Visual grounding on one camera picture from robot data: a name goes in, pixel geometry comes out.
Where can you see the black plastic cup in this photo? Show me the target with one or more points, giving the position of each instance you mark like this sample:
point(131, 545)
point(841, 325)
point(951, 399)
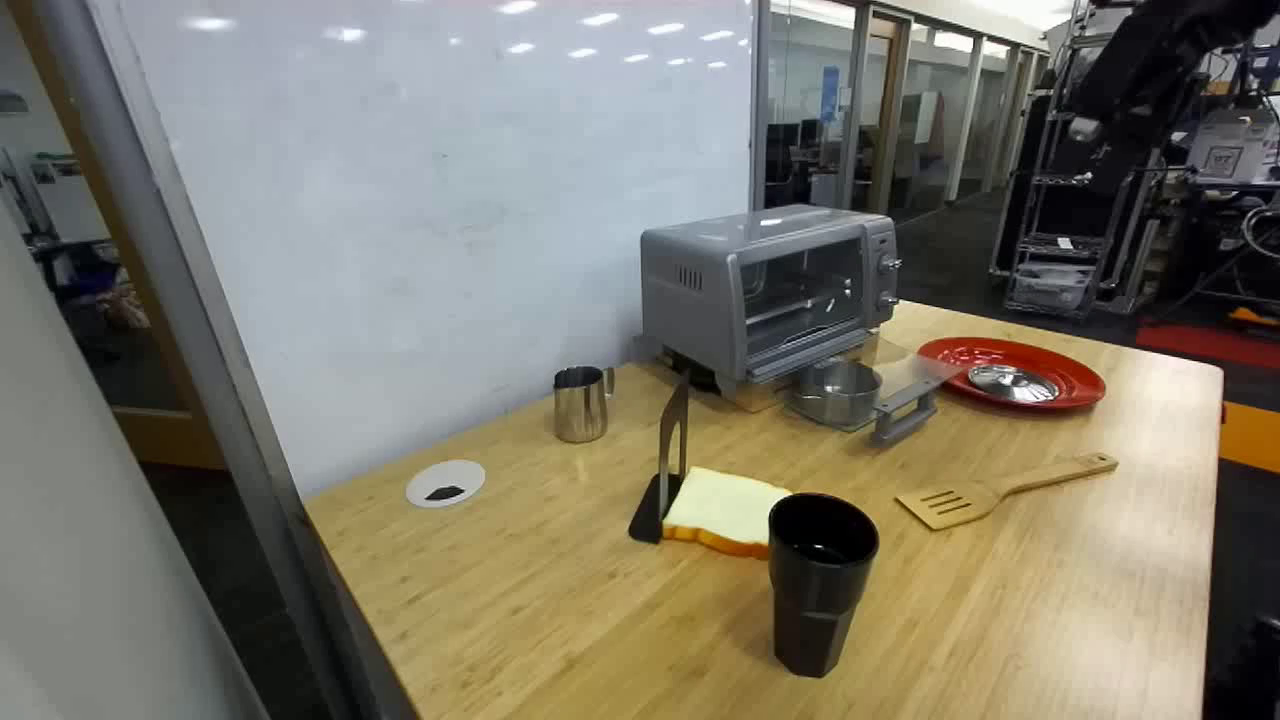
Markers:
point(818, 601)

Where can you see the black equipment rack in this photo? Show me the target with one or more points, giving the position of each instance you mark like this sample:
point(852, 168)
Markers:
point(1053, 252)

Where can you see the grey mini toaster oven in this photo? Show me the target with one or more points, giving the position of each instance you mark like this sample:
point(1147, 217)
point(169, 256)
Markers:
point(702, 286)

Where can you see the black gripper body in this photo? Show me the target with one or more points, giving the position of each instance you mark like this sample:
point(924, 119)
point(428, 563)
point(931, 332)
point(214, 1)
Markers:
point(1161, 44)

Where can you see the small steel milk pitcher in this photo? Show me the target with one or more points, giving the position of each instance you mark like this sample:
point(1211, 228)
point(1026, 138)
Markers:
point(581, 409)

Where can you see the slice of white bread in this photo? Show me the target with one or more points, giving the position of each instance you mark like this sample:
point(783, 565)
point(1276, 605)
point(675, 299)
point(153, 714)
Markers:
point(721, 510)

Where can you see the red round plate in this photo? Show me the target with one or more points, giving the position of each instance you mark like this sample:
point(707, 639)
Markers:
point(1067, 383)

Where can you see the grey metal frame post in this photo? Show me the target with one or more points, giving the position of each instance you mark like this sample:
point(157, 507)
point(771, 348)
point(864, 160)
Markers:
point(203, 304)

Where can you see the white equipment box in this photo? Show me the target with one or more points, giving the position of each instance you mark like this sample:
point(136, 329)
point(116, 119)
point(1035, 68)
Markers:
point(1234, 146)

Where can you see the round steel lid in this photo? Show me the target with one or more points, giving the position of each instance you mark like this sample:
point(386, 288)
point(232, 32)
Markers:
point(1010, 387)

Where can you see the black metal stand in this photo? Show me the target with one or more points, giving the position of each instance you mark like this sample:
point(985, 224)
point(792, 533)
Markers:
point(675, 433)

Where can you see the wooden slotted spatula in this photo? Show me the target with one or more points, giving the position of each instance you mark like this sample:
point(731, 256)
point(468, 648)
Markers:
point(951, 507)

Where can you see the large white whiteboard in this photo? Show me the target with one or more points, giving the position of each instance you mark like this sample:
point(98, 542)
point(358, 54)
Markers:
point(401, 202)

